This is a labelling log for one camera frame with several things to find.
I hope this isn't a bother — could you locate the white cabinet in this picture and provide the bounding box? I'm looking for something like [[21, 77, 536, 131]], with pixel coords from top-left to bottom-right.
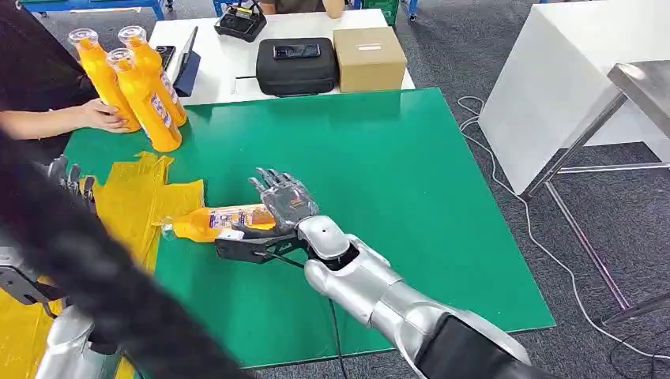
[[479, 0, 670, 196]]

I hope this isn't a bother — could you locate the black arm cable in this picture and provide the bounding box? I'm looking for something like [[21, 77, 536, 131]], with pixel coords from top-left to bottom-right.
[[325, 297, 351, 379]]

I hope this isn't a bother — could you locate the white floor cable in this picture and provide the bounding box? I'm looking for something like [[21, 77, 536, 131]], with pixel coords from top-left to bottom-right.
[[457, 96, 670, 361]]

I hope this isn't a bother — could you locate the black floor cable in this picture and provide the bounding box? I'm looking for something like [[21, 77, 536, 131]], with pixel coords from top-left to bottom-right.
[[609, 329, 670, 379]]

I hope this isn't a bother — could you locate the tablet with blue cover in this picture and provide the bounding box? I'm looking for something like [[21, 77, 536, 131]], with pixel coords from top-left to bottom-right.
[[172, 26, 202, 99]]

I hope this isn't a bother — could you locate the brown cardboard box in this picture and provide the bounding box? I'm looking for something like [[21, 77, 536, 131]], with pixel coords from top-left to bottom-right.
[[333, 26, 408, 94]]

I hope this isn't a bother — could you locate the blue metal frame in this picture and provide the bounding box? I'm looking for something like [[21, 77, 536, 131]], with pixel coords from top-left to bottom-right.
[[18, 0, 166, 21]]

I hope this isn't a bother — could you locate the black remote controller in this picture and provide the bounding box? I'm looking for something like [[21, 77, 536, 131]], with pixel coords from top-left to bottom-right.
[[214, 0, 268, 44]]

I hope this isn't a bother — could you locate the black smartphone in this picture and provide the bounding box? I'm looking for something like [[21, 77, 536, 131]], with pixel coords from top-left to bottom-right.
[[273, 43, 322, 60]]

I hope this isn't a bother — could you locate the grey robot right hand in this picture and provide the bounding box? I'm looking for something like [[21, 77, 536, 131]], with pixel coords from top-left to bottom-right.
[[230, 167, 320, 241]]

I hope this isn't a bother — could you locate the steel table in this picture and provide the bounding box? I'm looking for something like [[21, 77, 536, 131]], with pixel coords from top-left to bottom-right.
[[521, 60, 670, 326]]

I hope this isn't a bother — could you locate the person in black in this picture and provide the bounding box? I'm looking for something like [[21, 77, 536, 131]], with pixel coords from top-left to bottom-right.
[[0, 0, 131, 163]]

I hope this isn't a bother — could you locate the white table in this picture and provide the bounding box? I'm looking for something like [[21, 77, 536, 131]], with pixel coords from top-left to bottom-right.
[[149, 9, 416, 107]]

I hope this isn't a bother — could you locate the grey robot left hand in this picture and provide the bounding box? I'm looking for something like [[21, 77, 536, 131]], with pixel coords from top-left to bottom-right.
[[44, 154, 99, 216]]

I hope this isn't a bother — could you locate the person's right hand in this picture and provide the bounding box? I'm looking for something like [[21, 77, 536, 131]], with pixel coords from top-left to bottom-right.
[[78, 98, 131, 133]]

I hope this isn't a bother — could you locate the green plastic crate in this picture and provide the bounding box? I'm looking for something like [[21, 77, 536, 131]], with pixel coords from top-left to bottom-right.
[[363, 0, 400, 26]]

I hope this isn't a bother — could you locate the black zip case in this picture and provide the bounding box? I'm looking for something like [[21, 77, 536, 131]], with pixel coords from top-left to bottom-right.
[[255, 37, 340, 98]]

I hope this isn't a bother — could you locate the green table mat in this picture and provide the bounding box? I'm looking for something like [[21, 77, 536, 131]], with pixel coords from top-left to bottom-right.
[[62, 87, 556, 370]]

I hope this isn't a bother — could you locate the orange drink bottle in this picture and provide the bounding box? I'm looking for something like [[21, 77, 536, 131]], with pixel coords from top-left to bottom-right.
[[160, 204, 277, 244], [68, 27, 141, 133], [106, 47, 183, 153], [117, 24, 188, 128]]

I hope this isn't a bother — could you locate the smartphone with camera ring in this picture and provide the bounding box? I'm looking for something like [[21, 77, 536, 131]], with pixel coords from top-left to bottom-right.
[[154, 45, 176, 72]]

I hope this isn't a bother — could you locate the yellow plastic sheet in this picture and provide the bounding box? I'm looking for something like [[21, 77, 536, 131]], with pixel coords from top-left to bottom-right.
[[0, 152, 206, 379]]

